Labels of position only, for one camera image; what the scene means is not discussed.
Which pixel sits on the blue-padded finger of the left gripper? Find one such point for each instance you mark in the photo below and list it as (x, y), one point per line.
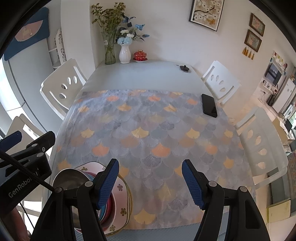
(10, 141)
(40, 145)

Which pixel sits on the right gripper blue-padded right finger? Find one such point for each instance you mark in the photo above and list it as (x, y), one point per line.
(244, 220)

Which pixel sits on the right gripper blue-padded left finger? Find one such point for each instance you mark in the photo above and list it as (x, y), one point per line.
(56, 219)

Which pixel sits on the steel bowl blue exterior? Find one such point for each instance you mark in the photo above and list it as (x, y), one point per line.
(71, 178)

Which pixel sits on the steel bowl red exterior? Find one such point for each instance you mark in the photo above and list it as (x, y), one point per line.
(107, 213)

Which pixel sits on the pink square flower plate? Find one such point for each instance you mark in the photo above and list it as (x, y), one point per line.
(123, 204)

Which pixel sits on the person's left hand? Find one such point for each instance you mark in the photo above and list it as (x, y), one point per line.
(18, 227)

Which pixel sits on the white chair near left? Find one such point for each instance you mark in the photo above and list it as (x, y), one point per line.
(29, 134)

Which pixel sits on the white chair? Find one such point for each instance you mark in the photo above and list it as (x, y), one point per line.
(29, 134)
(221, 82)
(61, 87)
(262, 145)

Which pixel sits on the white chair far left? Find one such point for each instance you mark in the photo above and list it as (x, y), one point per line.
(61, 87)

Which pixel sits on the white chair near right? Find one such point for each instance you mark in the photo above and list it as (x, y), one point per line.
(262, 145)

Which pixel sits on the grey refrigerator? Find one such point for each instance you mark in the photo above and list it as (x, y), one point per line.
(25, 72)

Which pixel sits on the scalloped fan pattern tablecloth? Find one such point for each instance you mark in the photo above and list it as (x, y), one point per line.
(151, 133)

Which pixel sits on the light blue table mat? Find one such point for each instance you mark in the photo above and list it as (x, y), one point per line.
(158, 76)

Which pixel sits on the blue cloth with pink patch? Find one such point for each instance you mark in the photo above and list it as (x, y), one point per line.
(34, 30)

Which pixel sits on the black smartphone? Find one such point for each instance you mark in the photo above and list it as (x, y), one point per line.
(209, 106)

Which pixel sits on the red lidded tea cup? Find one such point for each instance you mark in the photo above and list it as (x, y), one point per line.
(140, 56)

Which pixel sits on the white ceramic vase blue flowers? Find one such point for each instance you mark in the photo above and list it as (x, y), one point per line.
(126, 35)

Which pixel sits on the white chair far right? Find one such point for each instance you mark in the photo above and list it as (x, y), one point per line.
(221, 82)

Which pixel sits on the glass vase yellow-green stems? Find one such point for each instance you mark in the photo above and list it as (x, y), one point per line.
(108, 20)

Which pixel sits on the television on white cabinet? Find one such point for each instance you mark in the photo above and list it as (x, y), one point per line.
(273, 77)

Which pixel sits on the small black round object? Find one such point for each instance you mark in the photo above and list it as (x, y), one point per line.
(184, 68)

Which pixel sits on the small framed picture lower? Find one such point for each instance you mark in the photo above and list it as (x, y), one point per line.
(252, 41)

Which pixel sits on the small framed picture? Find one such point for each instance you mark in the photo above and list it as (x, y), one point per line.
(257, 24)
(252, 41)

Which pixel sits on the small framed picture upper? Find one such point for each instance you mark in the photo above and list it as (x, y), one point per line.
(257, 24)

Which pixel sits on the large framed flower painting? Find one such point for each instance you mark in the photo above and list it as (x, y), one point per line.
(206, 13)

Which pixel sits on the white wall shelf rack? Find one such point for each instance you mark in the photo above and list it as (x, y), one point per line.
(58, 54)

